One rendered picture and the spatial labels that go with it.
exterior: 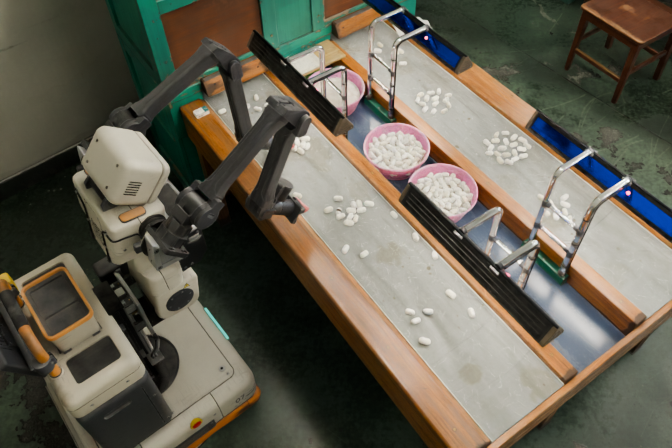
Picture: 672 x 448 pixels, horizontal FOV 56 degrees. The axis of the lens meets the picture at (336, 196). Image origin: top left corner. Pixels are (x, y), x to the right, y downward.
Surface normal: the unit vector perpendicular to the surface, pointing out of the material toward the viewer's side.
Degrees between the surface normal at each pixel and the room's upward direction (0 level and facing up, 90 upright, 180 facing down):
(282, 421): 0
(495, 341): 0
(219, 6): 90
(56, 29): 90
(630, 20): 1
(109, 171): 48
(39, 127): 90
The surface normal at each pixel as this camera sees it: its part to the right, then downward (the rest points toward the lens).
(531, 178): -0.02, -0.63
